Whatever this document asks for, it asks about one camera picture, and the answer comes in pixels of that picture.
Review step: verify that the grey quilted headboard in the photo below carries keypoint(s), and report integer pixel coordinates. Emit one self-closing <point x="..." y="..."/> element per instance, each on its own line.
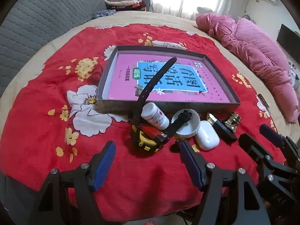
<point x="35" y="28"/>

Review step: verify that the yellow black wristwatch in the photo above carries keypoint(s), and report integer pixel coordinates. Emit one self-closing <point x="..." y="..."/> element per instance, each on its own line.
<point x="143" y="103"/>

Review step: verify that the white bottle lid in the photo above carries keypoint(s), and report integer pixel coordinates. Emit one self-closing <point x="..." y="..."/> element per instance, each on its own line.
<point x="189" y="127"/>

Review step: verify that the red black marker pen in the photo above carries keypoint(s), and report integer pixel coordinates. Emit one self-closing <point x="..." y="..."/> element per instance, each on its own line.
<point x="148" y="131"/>

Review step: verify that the red floral blanket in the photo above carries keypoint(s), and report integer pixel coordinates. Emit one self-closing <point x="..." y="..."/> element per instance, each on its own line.
<point x="46" y="145"/>

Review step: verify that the small glass bottle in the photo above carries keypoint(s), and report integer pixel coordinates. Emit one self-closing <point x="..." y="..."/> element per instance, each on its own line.
<point x="232" y="121"/>

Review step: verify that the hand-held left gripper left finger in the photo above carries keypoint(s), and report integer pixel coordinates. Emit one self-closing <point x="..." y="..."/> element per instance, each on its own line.
<point x="105" y="165"/>

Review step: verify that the grey cloth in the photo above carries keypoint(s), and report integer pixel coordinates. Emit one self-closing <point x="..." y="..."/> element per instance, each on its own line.
<point x="204" y="10"/>

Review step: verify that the grey cardboard box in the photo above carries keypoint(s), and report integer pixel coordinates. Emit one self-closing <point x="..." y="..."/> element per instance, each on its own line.
<point x="112" y="107"/>

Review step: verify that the stack of folded clothes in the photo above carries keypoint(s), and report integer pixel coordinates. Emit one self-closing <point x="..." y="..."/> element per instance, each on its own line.
<point x="121" y="1"/>

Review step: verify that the pink book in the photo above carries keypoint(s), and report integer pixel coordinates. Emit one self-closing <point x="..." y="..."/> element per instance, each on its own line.
<point x="126" y="86"/>

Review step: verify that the white earbuds case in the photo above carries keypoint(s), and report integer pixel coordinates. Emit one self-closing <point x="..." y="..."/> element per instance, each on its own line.
<point x="207" y="136"/>

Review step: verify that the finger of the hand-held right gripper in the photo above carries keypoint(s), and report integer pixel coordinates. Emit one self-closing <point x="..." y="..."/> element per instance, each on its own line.
<point x="250" y="143"/>
<point x="269" y="133"/>

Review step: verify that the black television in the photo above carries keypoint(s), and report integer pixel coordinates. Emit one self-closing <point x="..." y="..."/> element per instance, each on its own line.
<point x="289" y="42"/>

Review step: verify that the white pill bottle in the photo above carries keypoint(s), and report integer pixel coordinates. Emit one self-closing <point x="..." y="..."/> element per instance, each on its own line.
<point x="152" y="114"/>

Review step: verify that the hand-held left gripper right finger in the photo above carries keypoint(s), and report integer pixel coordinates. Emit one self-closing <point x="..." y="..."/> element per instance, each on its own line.
<point x="191" y="164"/>

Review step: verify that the pink quilt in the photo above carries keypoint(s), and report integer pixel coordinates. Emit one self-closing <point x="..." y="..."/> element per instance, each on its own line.
<point x="253" y="46"/>

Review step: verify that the black gold faceted tube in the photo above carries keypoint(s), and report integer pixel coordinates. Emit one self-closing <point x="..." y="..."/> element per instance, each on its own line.
<point x="225" y="131"/>

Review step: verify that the blue patterned cloth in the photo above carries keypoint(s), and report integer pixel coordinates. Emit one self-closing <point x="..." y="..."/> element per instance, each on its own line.
<point x="103" y="14"/>

